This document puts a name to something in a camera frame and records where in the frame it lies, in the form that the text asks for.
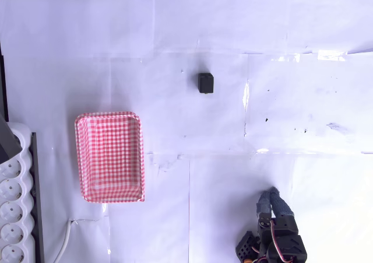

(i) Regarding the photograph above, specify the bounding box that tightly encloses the small black cube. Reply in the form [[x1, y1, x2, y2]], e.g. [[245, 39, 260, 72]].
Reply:
[[198, 72, 215, 94]]

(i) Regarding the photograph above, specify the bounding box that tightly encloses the red checkered tray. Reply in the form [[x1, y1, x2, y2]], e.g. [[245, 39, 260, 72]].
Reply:
[[74, 111, 146, 204]]

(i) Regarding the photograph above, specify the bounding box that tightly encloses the white power strip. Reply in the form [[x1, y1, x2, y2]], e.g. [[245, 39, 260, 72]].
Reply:
[[0, 122, 34, 263]]

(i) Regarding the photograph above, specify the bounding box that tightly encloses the dark grey box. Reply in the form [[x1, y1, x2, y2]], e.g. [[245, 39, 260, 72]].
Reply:
[[0, 111, 23, 165]]

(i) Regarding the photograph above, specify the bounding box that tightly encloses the white power cable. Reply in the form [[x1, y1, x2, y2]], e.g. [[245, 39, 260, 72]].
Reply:
[[53, 218, 78, 263]]

